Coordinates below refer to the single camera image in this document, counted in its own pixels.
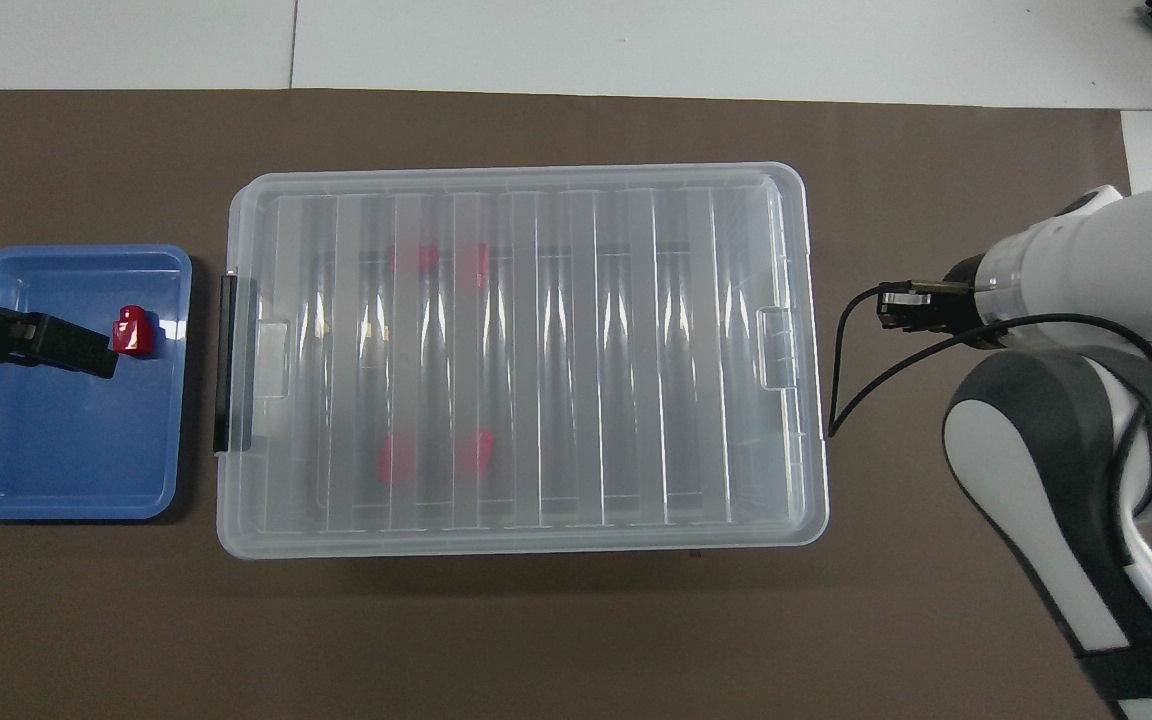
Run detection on blue plastic tray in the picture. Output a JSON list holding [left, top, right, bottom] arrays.
[[0, 244, 194, 522]]

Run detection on black box latch handle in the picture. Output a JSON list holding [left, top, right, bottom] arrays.
[[213, 272, 255, 456]]

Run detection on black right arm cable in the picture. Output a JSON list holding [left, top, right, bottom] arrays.
[[826, 283, 1152, 521]]

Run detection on clear plastic storage box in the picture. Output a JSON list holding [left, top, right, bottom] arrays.
[[216, 165, 830, 559]]

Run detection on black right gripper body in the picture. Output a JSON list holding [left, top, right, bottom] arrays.
[[936, 255, 999, 349]]

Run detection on brown table mat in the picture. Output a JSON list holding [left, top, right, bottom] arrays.
[[0, 88, 1137, 720]]

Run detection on clear ribbed plastic box lid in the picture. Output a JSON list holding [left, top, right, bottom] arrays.
[[216, 162, 830, 559]]

